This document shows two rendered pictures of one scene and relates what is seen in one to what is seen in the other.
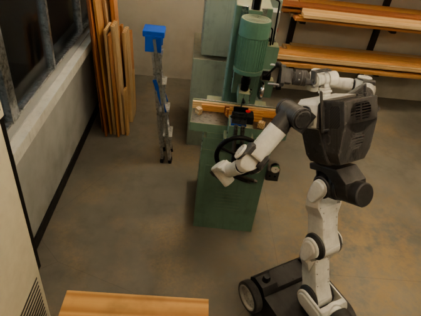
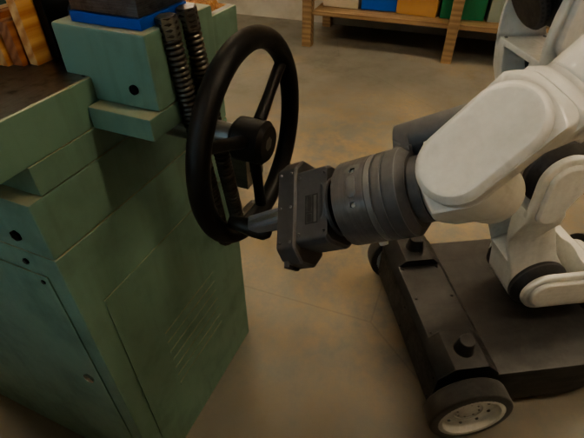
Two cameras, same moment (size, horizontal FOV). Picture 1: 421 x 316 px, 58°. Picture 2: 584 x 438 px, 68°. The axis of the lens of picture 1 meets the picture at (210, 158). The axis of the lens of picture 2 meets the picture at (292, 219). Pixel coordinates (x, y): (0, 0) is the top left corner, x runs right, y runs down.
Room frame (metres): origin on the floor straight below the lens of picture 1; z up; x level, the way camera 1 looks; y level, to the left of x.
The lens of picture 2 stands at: (1.54, 0.29, 1.11)
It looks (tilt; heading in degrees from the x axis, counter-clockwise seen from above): 40 degrees down; 295
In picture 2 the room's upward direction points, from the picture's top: straight up
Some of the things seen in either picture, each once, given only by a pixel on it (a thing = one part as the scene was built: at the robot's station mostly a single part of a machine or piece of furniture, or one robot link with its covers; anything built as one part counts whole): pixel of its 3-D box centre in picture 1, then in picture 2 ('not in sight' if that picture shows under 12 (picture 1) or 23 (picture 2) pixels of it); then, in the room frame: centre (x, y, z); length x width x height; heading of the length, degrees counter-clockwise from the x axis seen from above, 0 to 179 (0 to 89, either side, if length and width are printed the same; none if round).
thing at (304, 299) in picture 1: (321, 300); (541, 265); (1.28, -0.72, 0.28); 0.21 x 0.20 x 0.13; 32
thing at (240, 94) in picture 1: (243, 94); not in sight; (2.17, -0.15, 1.03); 0.14 x 0.07 x 0.09; 2
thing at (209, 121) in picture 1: (238, 126); (100, 73); (2.04, -0.15, 0.87); 0.61 x 0.30 x 0.06; 92
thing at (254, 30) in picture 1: (251, 46); not in sight; (2.15, -0.15, 1.35); 0.18 x 0.18 x 0.31
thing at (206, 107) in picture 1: (249, 112); not in sight; (2.15, -0.21, 0.92); 0.62 x 0.02 x 0.04; 92
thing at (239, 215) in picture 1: (228, 168); (88, 273); (2.27, -0.14, 0.36); 0.58 x 0.45 x 0.71; 2
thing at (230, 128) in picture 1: (239, 127); (142, 49); (1.96, -0.15, 0.91); 0.15 x 0.14 x 0.09; 92
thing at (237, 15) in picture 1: (244, 57); not in sight; (2.44, -0.14, 1.16); 0.22 x 0.22 x 0.72; 2
